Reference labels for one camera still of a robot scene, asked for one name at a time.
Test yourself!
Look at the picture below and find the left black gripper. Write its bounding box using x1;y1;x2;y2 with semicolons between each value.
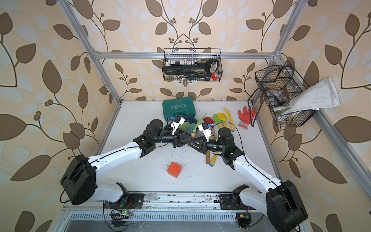
154;130;196;151

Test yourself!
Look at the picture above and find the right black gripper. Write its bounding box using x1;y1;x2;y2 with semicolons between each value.
192;135;226;155

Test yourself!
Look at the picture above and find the yellow square toy shovel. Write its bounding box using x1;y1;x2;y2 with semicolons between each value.
206;151;210;164

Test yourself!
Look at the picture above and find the red toy shovel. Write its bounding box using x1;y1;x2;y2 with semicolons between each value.
203;117;214;125

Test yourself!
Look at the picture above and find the green storage box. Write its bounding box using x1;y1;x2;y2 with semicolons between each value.
162;97;198;133

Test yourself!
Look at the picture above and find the yellow toy rake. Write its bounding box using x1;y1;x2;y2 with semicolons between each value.
224;108;235;132

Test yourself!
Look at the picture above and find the pale green toy shovel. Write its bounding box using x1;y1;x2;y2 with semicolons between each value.
178;122;190;131

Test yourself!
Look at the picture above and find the light blue toy spatula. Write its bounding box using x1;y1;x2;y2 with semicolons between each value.
188;123;197;133

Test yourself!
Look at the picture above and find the yellow toy spatula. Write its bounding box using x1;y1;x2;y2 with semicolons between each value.
217;113;227;128

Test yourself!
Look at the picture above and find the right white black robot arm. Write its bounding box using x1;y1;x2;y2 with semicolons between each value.
188;128;308;232

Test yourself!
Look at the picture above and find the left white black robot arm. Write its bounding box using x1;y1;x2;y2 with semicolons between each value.
60;119;194;206

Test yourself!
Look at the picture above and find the orange cube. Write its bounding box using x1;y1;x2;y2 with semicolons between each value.
167;162;182;178

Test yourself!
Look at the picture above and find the red rubber glove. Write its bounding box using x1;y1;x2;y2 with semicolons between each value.
238;106;256;130

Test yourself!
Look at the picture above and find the black tool in basket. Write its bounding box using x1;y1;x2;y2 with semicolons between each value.
162;59;222;76

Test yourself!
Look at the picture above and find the white cloth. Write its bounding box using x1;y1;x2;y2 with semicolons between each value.
273;77;341;116

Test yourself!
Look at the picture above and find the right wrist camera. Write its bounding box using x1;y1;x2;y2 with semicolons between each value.
198;122;212;142

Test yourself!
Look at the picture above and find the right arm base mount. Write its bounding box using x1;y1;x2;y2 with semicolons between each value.
218;184;251;210

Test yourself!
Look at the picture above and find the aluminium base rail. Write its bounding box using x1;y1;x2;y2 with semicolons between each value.
61;192;302;213

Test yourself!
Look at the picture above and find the back wire basket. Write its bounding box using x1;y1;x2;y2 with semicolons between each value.
162;47;223;83

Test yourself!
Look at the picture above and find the wire basket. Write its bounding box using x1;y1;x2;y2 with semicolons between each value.
162;47;223;83
253;61;318;127

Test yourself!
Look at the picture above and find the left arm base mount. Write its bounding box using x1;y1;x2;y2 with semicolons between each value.
104;182;145;210

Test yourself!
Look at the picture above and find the right wire basket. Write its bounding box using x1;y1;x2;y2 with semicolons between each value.
253;61;318;127

